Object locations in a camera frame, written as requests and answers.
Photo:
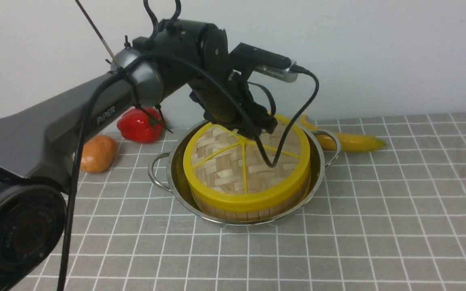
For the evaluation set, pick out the yellow banana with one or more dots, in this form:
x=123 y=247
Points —
x=352 y=142

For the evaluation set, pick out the grey checked tablecloth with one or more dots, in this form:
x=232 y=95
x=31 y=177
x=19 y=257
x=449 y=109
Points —
x=391 y=220

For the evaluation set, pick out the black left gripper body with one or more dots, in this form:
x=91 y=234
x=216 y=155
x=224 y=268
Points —
x=239 y=113

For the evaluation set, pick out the bamboo steamer basket yellow rim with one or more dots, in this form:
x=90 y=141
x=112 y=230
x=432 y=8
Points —
x=251 y=205

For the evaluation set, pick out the red bell pepper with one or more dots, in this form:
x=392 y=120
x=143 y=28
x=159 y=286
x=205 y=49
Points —
x=138 y=127

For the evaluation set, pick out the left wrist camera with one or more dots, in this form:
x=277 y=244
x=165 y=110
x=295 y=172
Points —
x=247 y=59

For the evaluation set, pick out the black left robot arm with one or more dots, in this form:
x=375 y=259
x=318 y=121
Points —
x=41 y=147

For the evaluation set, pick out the woven bamboo steamer lid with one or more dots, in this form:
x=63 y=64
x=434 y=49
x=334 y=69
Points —
x=221 y=159

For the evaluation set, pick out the stainless steel pot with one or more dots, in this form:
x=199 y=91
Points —
x=166 y=172

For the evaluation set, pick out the brown potato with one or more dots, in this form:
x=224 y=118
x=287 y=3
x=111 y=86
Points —
x=98 y=154

